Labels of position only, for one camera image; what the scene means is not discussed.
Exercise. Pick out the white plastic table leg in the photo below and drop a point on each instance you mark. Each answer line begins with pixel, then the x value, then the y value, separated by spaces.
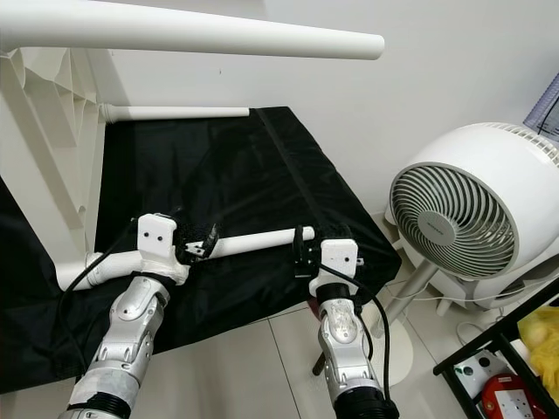
pixel 253 240
pixel 192 33
pixel 175 113

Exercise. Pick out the white plastic table top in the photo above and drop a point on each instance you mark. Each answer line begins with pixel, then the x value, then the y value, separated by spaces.
pixel 44 175

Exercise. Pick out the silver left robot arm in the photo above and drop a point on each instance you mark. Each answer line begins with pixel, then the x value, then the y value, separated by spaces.
pixel 131 332

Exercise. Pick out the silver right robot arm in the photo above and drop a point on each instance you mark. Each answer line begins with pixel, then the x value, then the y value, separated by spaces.
pixel 341 349

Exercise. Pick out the black table cloth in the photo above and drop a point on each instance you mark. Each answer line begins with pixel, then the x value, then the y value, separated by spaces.
pixel 227 175

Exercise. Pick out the black metal table leg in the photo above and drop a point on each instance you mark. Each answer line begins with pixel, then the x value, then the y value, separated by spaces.
pixel 320 362

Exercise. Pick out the white floor fan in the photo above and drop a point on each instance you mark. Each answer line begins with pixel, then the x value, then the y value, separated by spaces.
pixel 489 148

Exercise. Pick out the red round object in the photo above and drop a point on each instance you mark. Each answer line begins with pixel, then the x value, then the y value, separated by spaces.
pixel 502 394

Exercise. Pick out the yellow object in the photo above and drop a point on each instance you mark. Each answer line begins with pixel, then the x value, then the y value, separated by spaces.
pixel 541 340

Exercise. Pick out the blue striped object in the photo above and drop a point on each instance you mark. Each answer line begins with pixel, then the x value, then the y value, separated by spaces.
pixel 545 105

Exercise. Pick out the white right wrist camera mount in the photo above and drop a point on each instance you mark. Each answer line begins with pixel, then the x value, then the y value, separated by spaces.
pixel 341 255

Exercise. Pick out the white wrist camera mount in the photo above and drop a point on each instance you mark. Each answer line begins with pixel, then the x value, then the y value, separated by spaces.
pixel 157 236
pixel 341 255

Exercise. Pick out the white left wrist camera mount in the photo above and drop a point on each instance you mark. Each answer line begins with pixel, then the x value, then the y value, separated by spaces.
pixel 157 236

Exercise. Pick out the black metal stand frame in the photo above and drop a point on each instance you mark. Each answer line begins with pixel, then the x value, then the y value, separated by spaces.
pixel 498 336

